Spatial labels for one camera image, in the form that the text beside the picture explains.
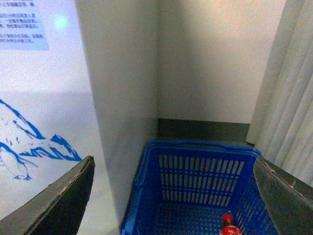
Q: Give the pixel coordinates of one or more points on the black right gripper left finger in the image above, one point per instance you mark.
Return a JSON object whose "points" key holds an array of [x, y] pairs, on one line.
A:
{"points": [[58, 209]]}

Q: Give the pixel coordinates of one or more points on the white chest freezer blue rim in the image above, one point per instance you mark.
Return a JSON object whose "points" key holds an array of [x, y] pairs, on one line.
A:
{"points": [[77, 78]]}

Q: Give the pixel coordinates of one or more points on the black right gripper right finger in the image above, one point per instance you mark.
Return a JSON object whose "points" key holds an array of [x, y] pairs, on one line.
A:
{"points": [[289, 201]]}

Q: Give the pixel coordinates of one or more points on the red ice tea bottle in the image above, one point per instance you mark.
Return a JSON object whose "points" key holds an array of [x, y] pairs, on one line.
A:
{"points": [[229, 227]]}

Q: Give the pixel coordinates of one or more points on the white curtain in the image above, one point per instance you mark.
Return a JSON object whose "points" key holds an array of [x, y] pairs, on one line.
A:
{"points": [[282, 122]]}

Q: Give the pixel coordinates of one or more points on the blue plastic shopping basket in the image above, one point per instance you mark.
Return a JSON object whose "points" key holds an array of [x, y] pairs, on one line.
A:
{"points": [[185, 187]]}

